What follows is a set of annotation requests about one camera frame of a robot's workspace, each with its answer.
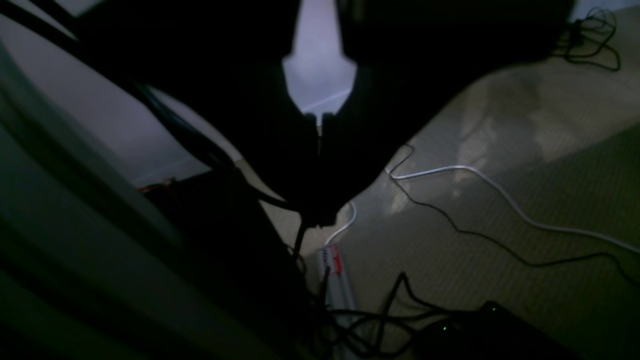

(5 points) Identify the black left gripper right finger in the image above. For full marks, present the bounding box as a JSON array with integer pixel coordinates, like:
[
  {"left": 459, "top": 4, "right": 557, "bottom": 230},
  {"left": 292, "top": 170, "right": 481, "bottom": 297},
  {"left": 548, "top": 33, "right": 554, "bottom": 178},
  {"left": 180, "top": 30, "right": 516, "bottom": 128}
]
[{"left": 320, "top": 0, "right": 575, "bottom": 226}]

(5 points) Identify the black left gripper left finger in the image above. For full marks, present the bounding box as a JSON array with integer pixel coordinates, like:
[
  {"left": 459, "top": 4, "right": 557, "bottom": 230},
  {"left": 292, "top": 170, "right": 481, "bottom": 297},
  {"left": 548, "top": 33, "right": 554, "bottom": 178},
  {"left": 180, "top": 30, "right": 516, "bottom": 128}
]
[{"left": 76, "top": 0, "right": 321, "bottom": 218}]

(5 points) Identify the white power strip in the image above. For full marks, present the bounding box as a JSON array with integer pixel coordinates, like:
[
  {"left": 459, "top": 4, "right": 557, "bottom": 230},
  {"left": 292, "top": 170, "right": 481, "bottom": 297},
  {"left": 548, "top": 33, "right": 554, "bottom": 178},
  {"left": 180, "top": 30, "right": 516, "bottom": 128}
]
[{"left": 318, "top": 244, "right": 363, "bottom": 360}]

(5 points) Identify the black box with green LED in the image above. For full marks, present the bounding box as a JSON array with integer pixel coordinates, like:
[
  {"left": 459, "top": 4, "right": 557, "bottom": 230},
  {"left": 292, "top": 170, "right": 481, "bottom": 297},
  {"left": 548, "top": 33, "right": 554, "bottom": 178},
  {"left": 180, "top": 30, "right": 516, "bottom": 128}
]
[{"left": 411, "top": 301, "right": 580, "bottom": 360}]

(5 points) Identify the white floor cable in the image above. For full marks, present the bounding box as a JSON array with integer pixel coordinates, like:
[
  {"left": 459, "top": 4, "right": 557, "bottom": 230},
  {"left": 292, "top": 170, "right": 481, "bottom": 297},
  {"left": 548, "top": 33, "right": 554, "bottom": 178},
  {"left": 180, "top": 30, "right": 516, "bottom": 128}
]
[{"left": 325, "top": 165, "right": 640, "bottom": 253}]

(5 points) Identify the thin black floor cable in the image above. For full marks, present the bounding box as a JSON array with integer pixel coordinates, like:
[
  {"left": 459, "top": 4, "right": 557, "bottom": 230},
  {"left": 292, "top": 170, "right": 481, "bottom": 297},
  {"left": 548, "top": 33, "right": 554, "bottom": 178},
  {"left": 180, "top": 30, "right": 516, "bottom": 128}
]
[{"left": 385, "top": 145, "right": 640, "bottom": 288}]

